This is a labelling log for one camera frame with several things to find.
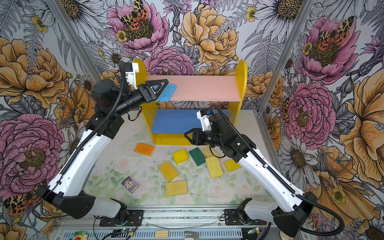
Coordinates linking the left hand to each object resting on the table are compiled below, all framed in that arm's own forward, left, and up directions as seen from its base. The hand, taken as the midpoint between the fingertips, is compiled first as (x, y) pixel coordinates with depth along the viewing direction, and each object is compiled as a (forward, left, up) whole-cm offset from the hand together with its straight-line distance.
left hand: (165, 87), depth 58 cm
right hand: (-11, -9, -20) cm, 24 cm away
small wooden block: (-42, +5, -51) cm, 66 cm away
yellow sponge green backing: (-21, -1, -51) cm, 55 cm away
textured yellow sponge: (-10, -23, -50) cm, 55 cm away
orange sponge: (+4, +22, -52) cm, 57 cm away
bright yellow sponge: (-1, -2, -52) cm, 52 cm away
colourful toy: (-42, +42, -50) cm, 77 cm away
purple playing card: (-19, +25, -50) cm, 59 cm away
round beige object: (-44, -51, -50) cm, 84 cm away
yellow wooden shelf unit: (+13, +5, -35) cm, 38 cm away
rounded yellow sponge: (-11, +4, -51) cm, 52 cm away
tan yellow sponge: (0, -19, -50) cm, 53 cm away
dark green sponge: (-2, -13, -51) cm, 52 cm away
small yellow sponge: (-8, -34, -52) cm, 62 cm away
